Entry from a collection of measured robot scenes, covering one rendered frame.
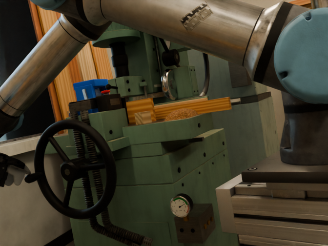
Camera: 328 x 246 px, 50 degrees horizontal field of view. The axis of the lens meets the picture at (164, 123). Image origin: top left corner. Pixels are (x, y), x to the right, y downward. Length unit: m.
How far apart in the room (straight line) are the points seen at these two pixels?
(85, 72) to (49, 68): 2.30
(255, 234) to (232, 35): 0.38
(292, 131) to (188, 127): 0.45
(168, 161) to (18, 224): 1.70
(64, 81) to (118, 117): 1.74
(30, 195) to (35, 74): 1.93
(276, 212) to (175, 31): 0.36
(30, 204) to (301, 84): 2.38
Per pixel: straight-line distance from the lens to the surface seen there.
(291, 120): 0.64
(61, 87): 2.79
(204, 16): 0.51
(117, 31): 1.25
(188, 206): 1.02
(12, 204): 2.58
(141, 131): 1.10
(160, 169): 1.09
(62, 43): 0.77
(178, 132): 1.04
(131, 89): 1.28
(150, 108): 1.17
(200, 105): 1.17
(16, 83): 0.84
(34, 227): 2.73
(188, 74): 1.36
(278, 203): 0.67
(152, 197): 1.13
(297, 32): 0.47
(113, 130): 1.10
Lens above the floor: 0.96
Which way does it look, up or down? 3 degrees down
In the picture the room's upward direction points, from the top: 9 degrees counter-clockwise
